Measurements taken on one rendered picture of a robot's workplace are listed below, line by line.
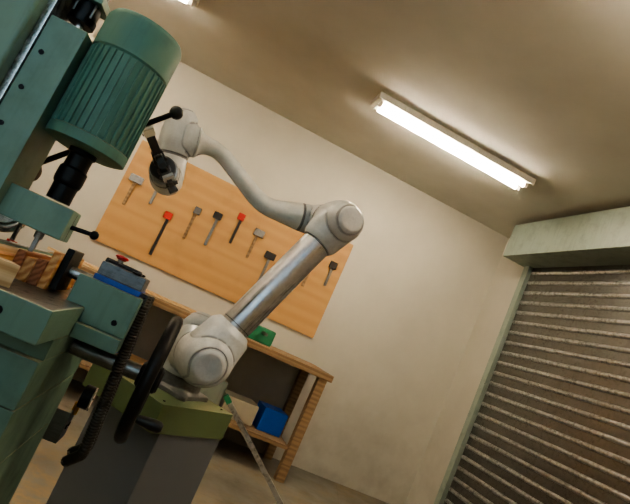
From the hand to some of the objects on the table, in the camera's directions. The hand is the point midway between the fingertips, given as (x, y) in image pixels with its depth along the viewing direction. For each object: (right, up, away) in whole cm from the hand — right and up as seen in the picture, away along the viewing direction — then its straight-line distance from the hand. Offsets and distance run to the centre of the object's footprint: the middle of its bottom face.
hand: (158, 152), depth 144 cm
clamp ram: (-10, -36, -30) cm, 47 cm away
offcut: (-11, -32, -56) cm, 65 cm away
